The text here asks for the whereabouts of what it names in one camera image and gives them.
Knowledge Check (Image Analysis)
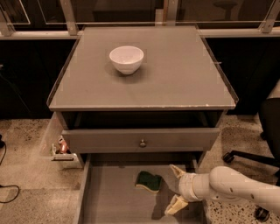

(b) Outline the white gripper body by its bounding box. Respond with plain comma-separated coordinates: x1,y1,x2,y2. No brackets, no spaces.
178,172,202,202

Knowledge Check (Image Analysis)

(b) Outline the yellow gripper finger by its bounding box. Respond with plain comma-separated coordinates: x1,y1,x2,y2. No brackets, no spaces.
164,194,188,215
170,164,186,179

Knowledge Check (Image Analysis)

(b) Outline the green yellow sponge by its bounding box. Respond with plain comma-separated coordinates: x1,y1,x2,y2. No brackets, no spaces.
135,171,163,193

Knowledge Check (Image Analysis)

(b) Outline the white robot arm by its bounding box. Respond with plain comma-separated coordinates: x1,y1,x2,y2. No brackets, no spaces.
164,164,280,215

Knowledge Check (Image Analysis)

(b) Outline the round metal drawer knob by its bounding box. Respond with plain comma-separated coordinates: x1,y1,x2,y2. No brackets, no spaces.
139,139,146,148

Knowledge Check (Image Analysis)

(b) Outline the grey open middle drawer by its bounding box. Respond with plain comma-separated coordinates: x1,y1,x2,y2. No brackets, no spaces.
73,152,210,224

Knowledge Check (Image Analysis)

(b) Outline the grey top drawer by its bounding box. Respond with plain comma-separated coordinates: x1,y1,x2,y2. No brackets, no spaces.
62,128,220,153

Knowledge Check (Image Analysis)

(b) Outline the grey drawer cabinet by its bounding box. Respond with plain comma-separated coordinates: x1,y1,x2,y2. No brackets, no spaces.
46,25,240,224

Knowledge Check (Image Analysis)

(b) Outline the black office chair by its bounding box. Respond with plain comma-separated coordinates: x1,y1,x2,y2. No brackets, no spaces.
221,98,280,224

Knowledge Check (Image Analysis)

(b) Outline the orange bottle in bin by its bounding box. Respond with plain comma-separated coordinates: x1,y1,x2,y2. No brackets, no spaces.
59,137,69,154

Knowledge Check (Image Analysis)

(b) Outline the white ceramic bowl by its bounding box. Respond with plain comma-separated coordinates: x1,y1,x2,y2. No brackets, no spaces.
109,45,144,74

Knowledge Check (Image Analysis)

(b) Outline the clear plastic side bin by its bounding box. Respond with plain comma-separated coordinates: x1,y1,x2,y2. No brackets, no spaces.
39,113,84,169

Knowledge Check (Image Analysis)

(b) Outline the metal window frame rail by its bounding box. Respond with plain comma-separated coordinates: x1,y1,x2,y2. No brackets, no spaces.
0,0,280,39

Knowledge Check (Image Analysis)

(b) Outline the black floor cable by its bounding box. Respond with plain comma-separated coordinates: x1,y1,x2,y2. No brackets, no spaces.
0,134,21,205

